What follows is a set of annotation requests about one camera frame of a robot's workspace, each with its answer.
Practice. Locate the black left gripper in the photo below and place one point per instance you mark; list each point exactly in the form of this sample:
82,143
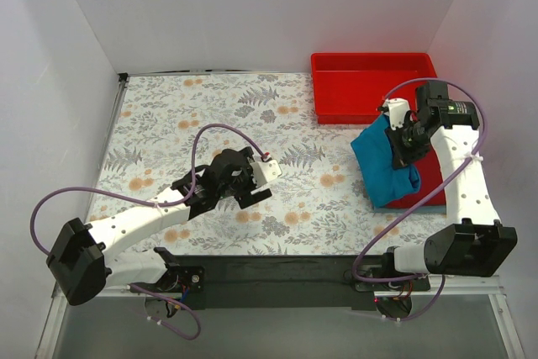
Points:
245,185

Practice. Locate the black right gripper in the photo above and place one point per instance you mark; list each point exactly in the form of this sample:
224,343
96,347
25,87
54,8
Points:
400,145

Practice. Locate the teal blue t shirt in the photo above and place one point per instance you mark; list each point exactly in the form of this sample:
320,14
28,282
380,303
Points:
374,155

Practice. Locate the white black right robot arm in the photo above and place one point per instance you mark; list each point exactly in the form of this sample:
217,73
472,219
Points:
474,242

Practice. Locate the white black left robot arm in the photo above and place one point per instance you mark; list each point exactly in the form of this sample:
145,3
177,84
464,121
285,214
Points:
87,258

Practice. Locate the folded red t shirt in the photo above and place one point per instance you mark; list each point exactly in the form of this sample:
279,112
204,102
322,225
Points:
428,182

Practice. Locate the floral patterned table mat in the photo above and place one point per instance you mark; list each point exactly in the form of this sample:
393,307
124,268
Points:
318,205

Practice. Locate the red plastic tray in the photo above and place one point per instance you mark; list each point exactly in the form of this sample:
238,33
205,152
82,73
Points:
349,87

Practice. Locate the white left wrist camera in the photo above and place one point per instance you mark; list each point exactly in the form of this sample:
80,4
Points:
265,172

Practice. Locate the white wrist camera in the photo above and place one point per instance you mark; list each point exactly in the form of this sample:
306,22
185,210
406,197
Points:
395,109
265,172

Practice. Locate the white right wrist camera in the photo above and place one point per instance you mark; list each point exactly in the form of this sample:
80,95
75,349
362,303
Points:
395,109

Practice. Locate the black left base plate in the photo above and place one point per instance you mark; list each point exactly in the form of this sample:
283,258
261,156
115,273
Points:
181,279

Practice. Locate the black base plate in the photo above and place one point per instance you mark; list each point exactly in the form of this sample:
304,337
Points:
371,278
181,279

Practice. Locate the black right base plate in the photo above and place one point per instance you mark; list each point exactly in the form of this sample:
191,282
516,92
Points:
371,278

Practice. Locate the aluminium front rail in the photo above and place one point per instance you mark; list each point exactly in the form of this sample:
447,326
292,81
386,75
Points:
453,286

